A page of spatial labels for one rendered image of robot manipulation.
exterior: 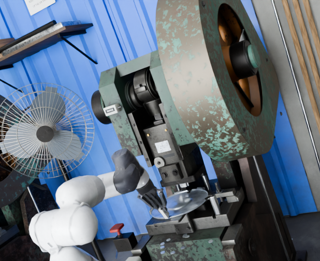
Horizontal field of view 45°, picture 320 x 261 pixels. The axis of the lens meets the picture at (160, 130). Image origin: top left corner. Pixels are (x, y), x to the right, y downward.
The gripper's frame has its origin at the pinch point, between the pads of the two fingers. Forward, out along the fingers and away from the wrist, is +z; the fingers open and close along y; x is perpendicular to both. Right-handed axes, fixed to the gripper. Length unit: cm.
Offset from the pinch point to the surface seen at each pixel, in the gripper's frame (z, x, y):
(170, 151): -11.5, 26.2, 3.9
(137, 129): -26.7, 29.7, -7.0
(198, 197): 11.3, 15.5, 9.6
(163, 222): 2.6, -3.8, -0.9
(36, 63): -31, 174, -158
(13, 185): -1, 45, -129
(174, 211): 6.2, 4.6, 1.4
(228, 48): -43, 45, 44
